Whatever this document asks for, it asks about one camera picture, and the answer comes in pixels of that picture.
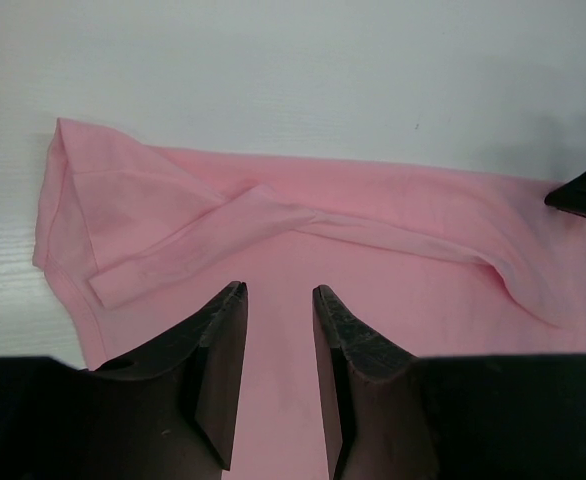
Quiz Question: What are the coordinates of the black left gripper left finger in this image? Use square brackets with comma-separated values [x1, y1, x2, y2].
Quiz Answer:
[0, 281, 248, 479]

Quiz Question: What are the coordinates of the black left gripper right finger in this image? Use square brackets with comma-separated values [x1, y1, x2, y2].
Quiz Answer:
[313, 285, 586, 479]

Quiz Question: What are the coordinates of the pink t shirt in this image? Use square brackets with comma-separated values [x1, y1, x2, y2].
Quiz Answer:
[33, 119, 586, 479]

